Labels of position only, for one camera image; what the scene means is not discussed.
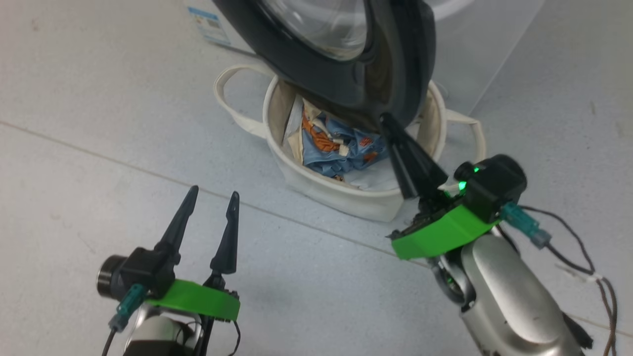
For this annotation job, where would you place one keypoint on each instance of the white washing machine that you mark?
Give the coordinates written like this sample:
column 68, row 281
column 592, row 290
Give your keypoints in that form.
column 470, row 59

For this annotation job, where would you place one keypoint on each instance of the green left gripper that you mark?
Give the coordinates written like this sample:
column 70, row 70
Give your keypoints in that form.
column 198, row 299

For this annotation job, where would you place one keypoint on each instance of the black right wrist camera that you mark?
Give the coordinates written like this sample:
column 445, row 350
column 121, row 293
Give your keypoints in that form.
column 494, row 188

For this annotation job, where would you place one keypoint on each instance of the dark glass washing machine door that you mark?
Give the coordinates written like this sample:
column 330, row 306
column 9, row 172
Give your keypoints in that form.
column 321, row 74

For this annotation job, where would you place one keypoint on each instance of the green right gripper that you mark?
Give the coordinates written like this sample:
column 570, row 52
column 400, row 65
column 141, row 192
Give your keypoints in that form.
column 440, row 235

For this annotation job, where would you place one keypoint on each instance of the beige fabric laundry basket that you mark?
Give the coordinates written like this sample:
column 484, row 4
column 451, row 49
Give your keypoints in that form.
column 321, row 190

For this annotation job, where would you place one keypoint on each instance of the blue energy label sticker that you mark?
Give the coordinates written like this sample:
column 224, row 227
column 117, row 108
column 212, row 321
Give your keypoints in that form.
column 210, row 24

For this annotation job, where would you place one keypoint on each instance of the white cloth basket liner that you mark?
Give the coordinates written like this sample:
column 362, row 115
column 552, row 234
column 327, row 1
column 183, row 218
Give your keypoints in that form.
column 378, row 179

